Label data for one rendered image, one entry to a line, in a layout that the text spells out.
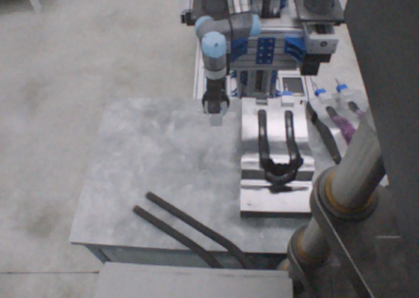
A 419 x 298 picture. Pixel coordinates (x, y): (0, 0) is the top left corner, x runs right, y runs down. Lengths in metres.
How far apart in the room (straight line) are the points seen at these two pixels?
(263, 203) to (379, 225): 0.77
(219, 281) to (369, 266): 0.22
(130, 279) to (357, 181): 0.36
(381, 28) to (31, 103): 2.97
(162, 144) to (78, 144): 1.26
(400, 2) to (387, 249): 0.37
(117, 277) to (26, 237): 1.91
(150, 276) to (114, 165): 0.97
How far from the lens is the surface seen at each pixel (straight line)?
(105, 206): 1.41
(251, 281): 0.56
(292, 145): 1.39
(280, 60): 1.93
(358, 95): 1.68
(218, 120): 1.38
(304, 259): 0.77
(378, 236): 0.56
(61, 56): 3.43
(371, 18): 0.31
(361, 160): 0.45
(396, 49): 0.26
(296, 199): 1.31
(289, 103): 1.49
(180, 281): 0.57
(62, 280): 2.27
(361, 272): 0.53
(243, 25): 1.25
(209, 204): 1.34
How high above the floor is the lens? 2.02
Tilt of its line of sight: 55 degrees down
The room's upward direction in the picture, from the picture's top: 3 degrees counter-clockwise
